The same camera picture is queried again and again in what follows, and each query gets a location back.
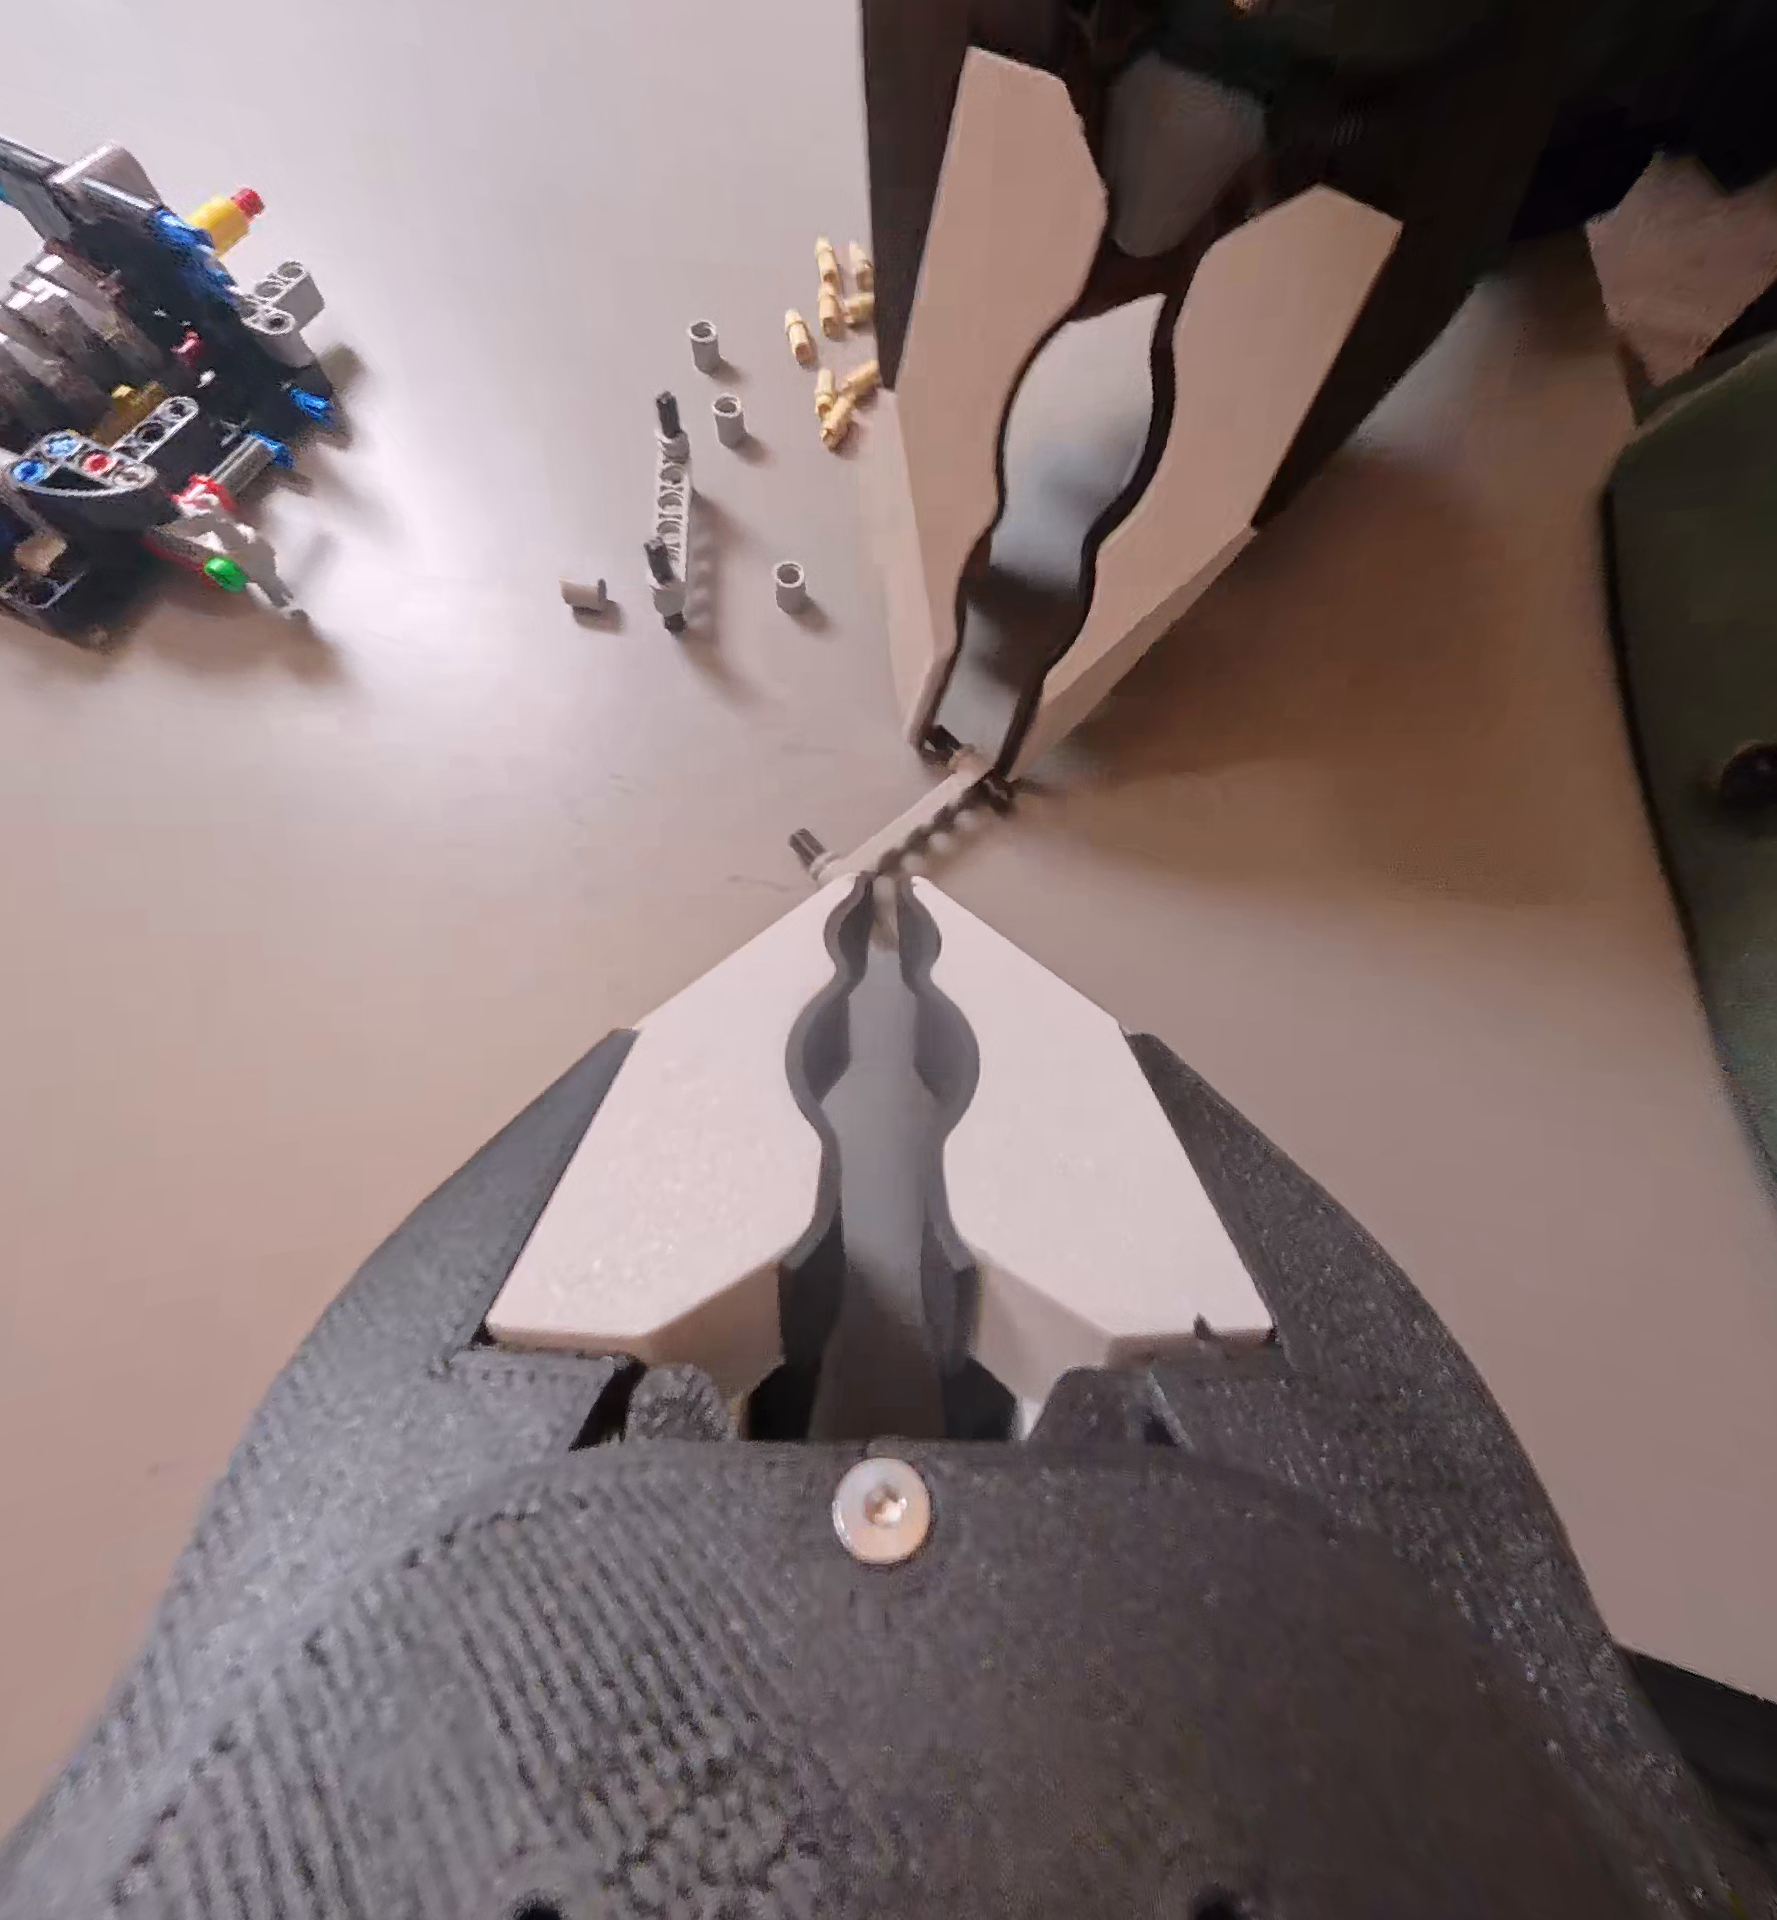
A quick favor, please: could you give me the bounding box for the grey lego beam with holes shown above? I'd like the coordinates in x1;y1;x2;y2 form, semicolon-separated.
786;726;1017;878
644;391;698;633

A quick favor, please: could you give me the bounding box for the person's torso in green sweatshirt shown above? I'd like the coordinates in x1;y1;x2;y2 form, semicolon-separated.
1601;292;1777;1277

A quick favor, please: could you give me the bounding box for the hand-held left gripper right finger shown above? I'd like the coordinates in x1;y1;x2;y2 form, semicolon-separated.
892;878;1278;1430

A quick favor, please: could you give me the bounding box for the partly built lego car chassis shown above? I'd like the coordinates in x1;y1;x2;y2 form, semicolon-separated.
0;123;349;652

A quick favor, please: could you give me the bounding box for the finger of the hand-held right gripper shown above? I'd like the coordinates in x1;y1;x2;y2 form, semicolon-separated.
879;43;1115;752
996;185;1410;787

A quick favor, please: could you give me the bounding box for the cluster of tan lego pins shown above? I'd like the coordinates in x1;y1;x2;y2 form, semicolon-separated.
780;231;883;453

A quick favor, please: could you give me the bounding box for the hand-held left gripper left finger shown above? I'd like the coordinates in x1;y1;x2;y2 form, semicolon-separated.
483;874;874;1436

